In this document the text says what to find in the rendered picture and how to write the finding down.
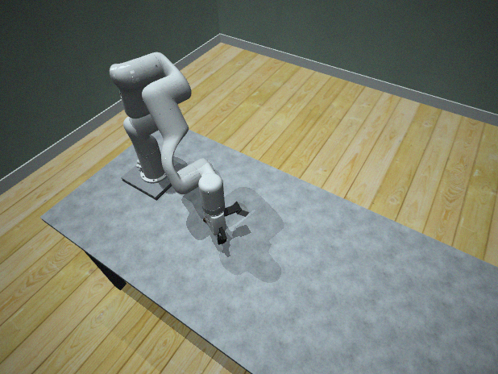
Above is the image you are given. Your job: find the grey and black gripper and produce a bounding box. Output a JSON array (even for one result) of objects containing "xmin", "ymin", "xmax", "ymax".
[{"xmin": 203, "ymin": 211, "xmax": 227, "ymax": 245}]

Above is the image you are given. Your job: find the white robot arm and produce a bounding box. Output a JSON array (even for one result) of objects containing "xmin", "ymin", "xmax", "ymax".
[{"xmin": 110, "ymin": 52, "xmax": 250, "ymax": 217}]

